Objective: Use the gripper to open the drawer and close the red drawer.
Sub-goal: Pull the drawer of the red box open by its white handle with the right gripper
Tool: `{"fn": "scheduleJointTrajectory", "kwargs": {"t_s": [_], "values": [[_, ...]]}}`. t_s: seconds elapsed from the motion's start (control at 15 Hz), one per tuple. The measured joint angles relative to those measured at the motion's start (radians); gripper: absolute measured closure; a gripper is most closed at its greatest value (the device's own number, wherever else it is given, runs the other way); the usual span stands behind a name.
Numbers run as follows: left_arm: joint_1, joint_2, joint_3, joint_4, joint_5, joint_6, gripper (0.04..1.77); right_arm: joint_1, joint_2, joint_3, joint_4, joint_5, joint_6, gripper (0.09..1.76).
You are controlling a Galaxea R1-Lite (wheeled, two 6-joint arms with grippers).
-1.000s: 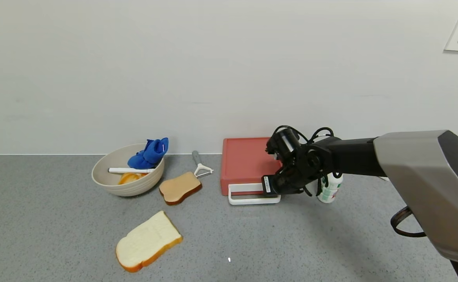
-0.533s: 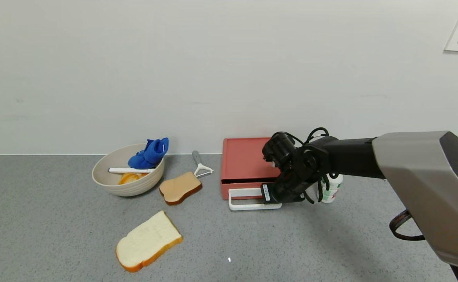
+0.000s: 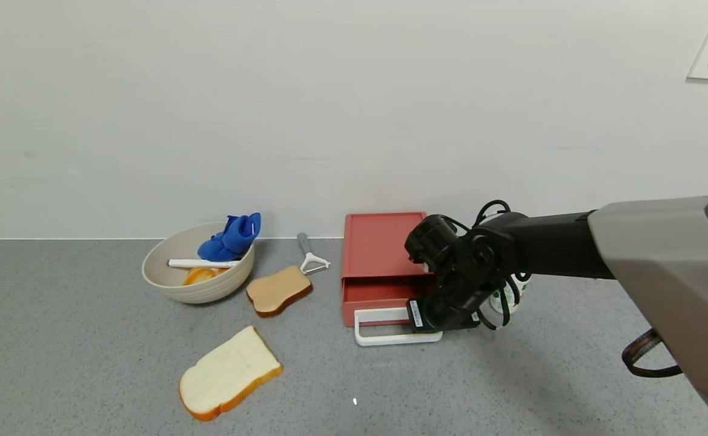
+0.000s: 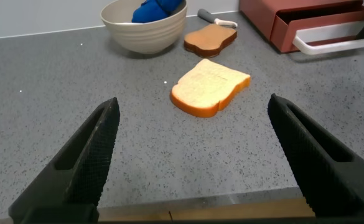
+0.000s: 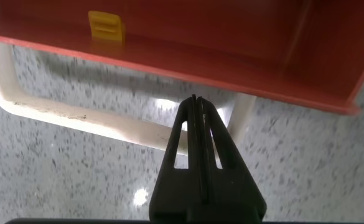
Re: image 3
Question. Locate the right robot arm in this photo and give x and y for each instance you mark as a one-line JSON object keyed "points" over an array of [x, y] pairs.
{"points": [[559, 245]]}

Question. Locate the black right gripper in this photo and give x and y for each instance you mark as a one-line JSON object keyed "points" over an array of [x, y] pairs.
{"points": [[427, 316]]}

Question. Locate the white bread slice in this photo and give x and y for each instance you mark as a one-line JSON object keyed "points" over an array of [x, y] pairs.
{"points": [[228, 372]]}

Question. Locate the brown toast slice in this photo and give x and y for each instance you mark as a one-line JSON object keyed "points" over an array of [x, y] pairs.
{"points": [[277, 290]]}

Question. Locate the white pen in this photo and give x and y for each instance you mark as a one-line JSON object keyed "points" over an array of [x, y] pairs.
{"points": [[202, 263]]}

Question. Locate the white green drink bottle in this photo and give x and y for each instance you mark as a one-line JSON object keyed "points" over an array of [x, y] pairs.
{"points": [[497, 301]]}

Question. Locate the orange round food item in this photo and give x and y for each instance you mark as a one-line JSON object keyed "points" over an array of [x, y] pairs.
{"points": [[198, 275]]}

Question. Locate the grey and white peeler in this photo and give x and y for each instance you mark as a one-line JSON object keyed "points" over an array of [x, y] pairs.
{"points": [[306, 250]]}

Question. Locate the beige ribbed bowl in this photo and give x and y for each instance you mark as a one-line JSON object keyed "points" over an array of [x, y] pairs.
{"points": [[175, 254]]}

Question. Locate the blue cloth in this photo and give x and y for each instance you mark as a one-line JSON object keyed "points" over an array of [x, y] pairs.
{"points": [[231, 240]]}

